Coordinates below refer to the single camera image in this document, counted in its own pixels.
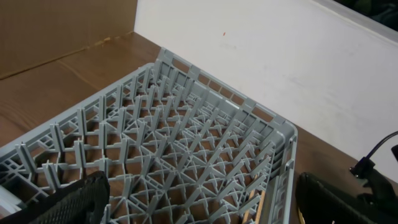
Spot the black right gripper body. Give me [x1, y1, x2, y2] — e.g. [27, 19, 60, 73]
[349, 144, 397, 215]

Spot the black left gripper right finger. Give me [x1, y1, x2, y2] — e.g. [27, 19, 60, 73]
[295, 172, 397, 224]

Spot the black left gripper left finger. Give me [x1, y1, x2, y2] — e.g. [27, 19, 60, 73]
[1, 170, 110, 224]

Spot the grey plastic dish rack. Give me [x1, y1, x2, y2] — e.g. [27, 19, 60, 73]
[1, 49, 298, 223]

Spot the wooden chopstick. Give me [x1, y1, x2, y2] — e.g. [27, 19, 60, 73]
[254, 191, 266, 224]
[242, 189, 259, 223]

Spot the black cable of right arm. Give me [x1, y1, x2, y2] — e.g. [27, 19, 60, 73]
[365, 130, 398, 160]

